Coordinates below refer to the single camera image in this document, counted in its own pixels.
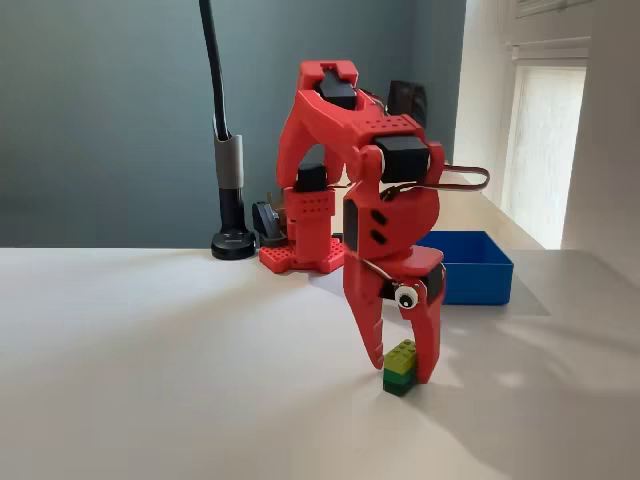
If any blue plastic bin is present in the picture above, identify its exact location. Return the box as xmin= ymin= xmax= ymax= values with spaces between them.
xmin=415 ymin=230 xmax=515 ymax=306

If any black table clamp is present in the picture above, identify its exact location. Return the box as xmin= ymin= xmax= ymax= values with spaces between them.
xmin=251 ymin=199 xmax=289 ymax=247

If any yellow-green lego brick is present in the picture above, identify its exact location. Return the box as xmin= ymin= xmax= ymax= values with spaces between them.
xmin=382 ymin=338 xmax=418 ymax=397

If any black gooseneck stand with base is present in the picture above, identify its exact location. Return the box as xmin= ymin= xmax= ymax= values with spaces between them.
xmin=198 ymin=0 xmax=259 ymax=261

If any dark wooden chair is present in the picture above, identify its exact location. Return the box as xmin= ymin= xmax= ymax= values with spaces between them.
xmin=386 ymin=79 xmax=429 ymax=132

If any window with white blind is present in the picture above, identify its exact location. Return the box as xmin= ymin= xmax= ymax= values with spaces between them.
xmin=499 ymin=37 xmax=592 ymax=251

